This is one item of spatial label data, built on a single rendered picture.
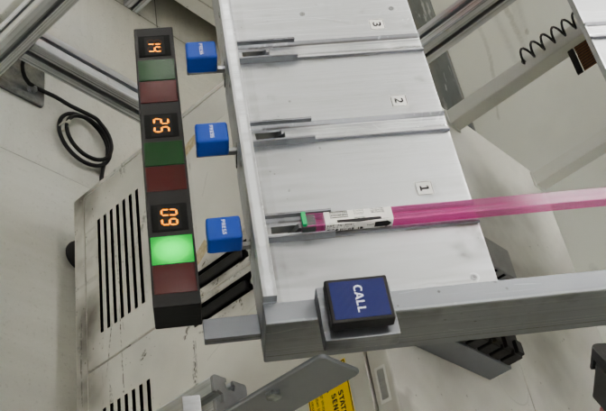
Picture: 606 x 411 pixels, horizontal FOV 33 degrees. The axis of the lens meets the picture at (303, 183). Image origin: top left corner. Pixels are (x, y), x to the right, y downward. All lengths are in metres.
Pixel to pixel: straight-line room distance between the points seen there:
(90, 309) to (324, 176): 0.77
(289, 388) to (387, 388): 0.33
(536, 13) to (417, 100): 2.60
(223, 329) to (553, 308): 0.28
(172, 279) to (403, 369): 0.38
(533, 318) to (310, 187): 0.23
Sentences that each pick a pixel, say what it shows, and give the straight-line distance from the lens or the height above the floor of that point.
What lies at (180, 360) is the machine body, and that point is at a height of 0.29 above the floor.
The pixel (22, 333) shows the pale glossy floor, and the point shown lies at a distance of 1.66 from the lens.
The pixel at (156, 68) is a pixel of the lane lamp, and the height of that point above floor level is 0.66.
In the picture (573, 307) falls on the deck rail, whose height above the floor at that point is 0.89.
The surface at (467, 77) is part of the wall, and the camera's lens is 3.61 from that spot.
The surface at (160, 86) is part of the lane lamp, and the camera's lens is 1.01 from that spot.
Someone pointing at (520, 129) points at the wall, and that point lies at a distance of 3.37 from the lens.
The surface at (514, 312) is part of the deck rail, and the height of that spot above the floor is 0.85.
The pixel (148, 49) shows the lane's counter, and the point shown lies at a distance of 1.05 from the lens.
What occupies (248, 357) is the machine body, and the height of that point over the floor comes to 0.41.
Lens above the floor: 1.17
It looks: 28 degrees down
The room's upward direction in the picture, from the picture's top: 55 degrees clockwise
